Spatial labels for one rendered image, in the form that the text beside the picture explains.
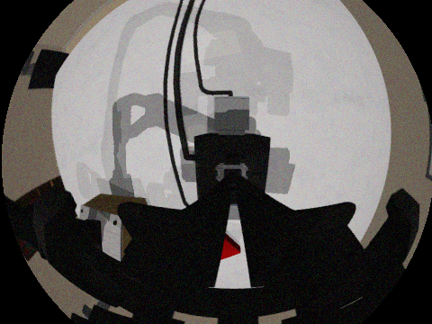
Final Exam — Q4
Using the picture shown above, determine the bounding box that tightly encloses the red flat block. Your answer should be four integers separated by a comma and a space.
220, 234, 241, 259

